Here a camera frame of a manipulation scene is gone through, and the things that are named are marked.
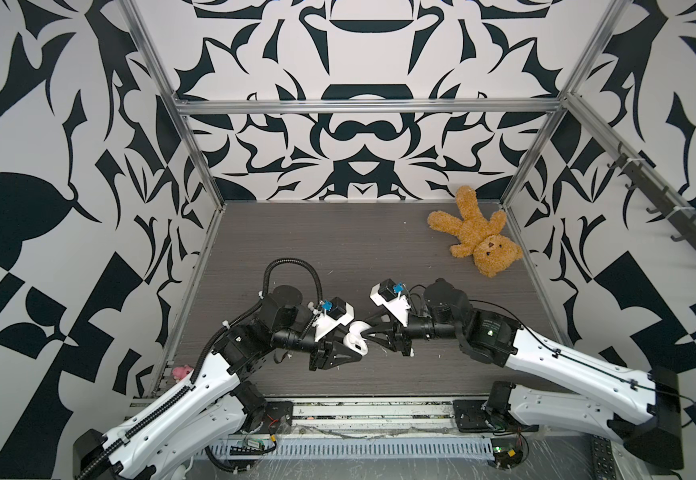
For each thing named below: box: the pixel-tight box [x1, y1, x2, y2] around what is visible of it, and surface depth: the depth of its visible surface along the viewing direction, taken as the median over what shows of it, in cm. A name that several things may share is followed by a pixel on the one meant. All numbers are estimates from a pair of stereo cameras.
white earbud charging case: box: [343, 320, 372, 356], surface depth 64 cm
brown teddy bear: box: [427, 186, 523, 278], surface depth 104 cm
